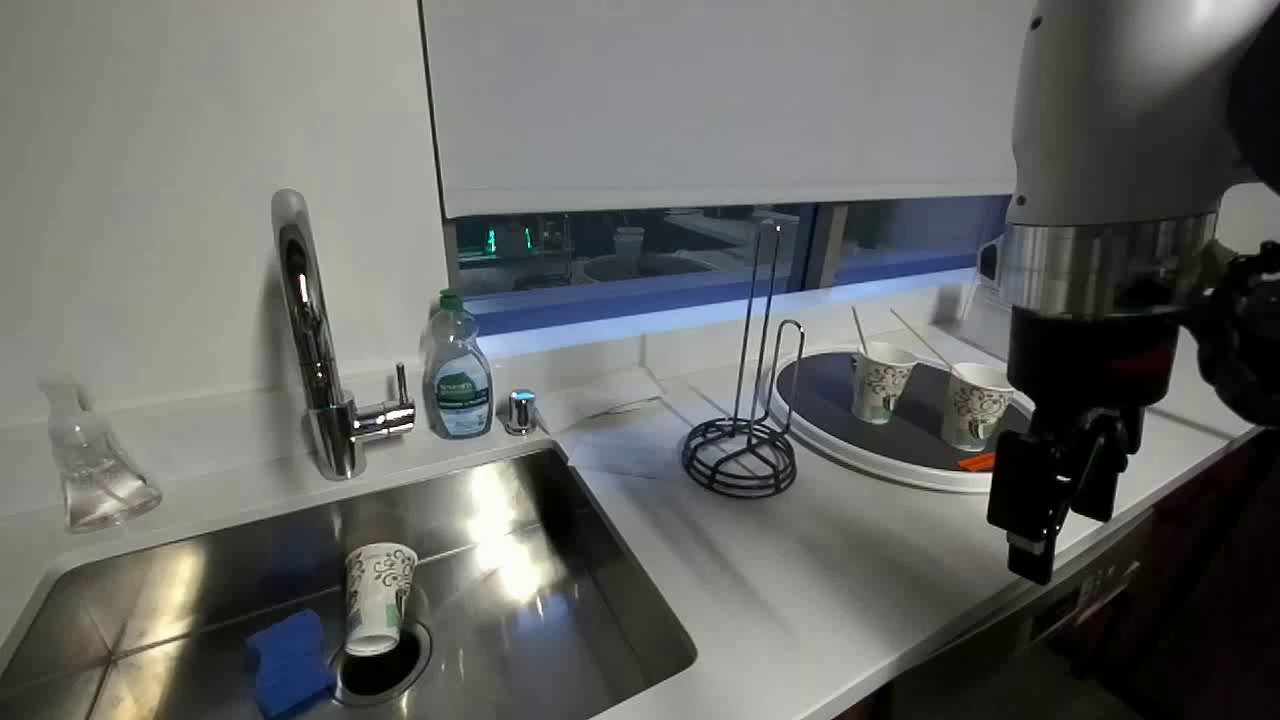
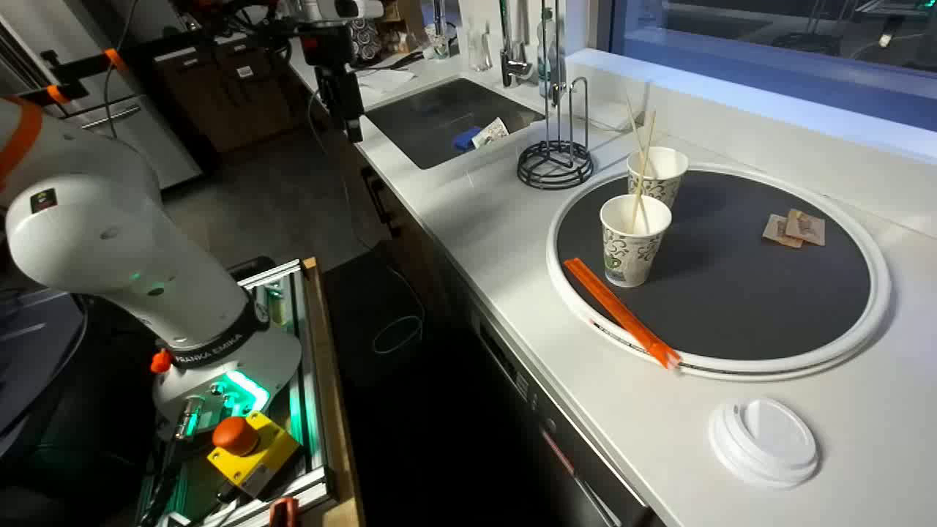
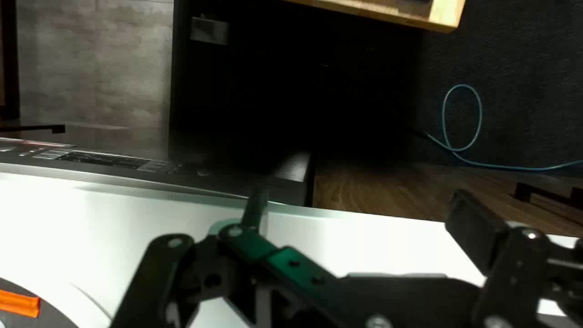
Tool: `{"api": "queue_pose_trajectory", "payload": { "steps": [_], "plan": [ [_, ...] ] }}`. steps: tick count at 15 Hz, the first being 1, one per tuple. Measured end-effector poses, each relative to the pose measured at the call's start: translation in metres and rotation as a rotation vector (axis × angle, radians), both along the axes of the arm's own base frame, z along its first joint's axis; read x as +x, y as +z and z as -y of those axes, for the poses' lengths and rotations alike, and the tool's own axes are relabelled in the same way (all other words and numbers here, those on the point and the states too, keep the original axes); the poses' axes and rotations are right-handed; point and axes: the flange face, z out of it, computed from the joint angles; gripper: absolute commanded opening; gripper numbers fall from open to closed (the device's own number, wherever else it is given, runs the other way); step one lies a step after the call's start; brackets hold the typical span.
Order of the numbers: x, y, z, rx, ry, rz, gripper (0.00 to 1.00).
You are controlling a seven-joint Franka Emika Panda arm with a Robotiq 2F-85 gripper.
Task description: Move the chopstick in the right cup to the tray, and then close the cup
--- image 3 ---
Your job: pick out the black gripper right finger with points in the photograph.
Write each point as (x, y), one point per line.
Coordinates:
(510, 267)

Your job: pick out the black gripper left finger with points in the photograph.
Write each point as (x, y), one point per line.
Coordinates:
(164, 267)

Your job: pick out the dark dishwasher front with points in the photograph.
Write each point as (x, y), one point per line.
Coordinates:
(120, 165)

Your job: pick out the orange plastic tool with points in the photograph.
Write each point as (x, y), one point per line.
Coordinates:
(18, 303)

